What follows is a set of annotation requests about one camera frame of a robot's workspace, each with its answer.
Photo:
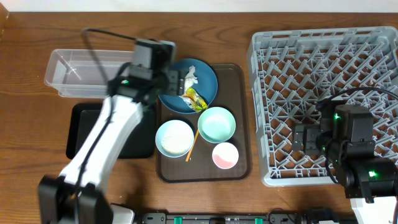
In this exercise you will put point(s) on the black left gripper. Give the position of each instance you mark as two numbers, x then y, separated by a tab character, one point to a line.
176	82

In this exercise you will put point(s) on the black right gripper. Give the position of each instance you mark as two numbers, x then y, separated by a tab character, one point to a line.
312	131

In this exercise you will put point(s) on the white tissue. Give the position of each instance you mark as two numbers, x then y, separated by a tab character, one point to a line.
190	78

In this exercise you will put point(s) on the yellow snack wrapper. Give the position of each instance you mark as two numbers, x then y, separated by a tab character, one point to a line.
194	100

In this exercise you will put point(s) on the light blue bowl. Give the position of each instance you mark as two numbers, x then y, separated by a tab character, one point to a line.
160	133

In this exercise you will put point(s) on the white pink cup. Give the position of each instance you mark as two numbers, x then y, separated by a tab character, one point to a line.
225	155

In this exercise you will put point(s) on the white rice pile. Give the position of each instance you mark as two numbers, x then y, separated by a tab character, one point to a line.
177	139

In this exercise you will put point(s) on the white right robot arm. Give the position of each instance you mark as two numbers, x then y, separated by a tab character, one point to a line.
370	186

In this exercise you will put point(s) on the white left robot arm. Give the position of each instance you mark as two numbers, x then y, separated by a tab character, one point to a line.
77	194

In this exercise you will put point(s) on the grey dishwasher rack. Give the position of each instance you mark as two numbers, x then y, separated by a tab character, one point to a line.
290	71

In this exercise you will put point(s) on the dark blue plate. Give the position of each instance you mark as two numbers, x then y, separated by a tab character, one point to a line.
207	86

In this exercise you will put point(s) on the orange chopstick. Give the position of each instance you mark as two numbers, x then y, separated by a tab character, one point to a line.
191	149

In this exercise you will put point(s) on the brown serving tray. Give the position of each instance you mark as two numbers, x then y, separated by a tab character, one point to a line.
208	146

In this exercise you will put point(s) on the mint green bowl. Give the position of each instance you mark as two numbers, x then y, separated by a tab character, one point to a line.
216	125

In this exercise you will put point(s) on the black plastic tray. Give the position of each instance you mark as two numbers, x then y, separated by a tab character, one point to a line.
139	145

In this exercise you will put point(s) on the clear plastic bin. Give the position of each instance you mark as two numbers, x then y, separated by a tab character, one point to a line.
74	73

